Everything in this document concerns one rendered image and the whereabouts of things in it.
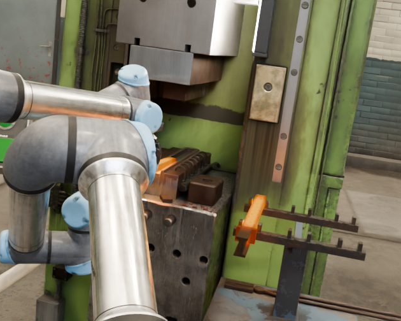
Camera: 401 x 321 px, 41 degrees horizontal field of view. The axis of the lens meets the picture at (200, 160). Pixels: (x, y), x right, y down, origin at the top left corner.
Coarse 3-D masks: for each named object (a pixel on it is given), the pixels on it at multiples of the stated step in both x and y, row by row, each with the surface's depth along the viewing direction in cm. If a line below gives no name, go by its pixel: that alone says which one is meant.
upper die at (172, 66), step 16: (144, 48) 162; (160, 48) 161; (144, 64) 163; (160, 64) 162; (176, 64) 161; (192, 64) 160; (208, 64) 178; (160, 80) 163; (176, 80) 161; (192, 80) 163; (208, 80) 182
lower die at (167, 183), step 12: (168, 156) 188; (192, 156) 197; (204, 156) 199; (168, 168) 172; (180, 168) 176; (156, 180) 169; (168, 180) 168; (180, 180) 170; (144, 192) 171; (156, 192) 170; (168, 192) 168; (180, 192) 172
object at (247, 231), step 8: (256, 200) 151; (264, 200) 152; (256, 208) 143; (248, 216) 136; (256, 216) 136; (248, 224) 129; (256, 224) 133; (240, 232) 120; (248, 232) 120; (256, 232) 124; (240, 240) 117; (248, 240) 125; (240, 248) 117; (240, 256) 117
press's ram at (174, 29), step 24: (120, 0) 162; (144, 0) 160; (168, 0) 158; (192, 0) 156; (216, 0) 154; (240, 0) 171; (120, 24) 163; (144, 24) 161; (168, 24) 159; (192, 24) 157; (216, 24) 158; (240, 24) 191; (168, 48) 160; (192, 48) 158; (216, 48) 164
